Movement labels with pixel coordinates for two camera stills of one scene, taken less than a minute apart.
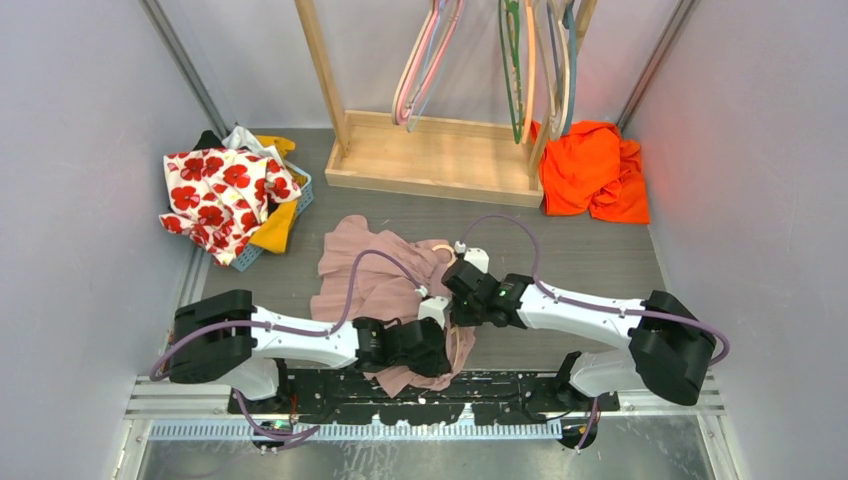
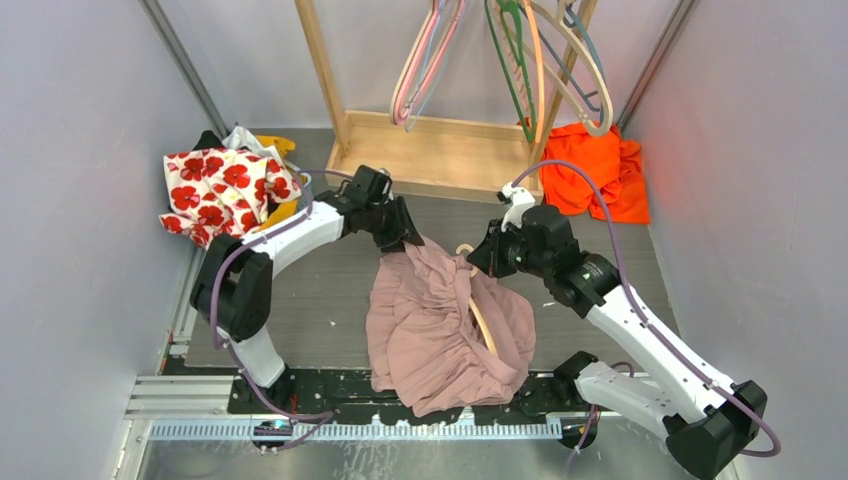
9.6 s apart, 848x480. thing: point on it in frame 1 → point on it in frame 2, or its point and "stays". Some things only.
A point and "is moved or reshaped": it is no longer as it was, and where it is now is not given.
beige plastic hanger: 453,330 → 474,307
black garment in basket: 208,140 stays
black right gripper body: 468,312 → 509,252
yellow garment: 274,233 stays
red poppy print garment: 217,197 stays
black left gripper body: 427,365 → 386,223
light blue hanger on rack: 409,127 stays
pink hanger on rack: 404,118 stays
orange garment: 592,168 stays
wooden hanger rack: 477,160 stays
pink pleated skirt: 366,274 is moved or reshaped
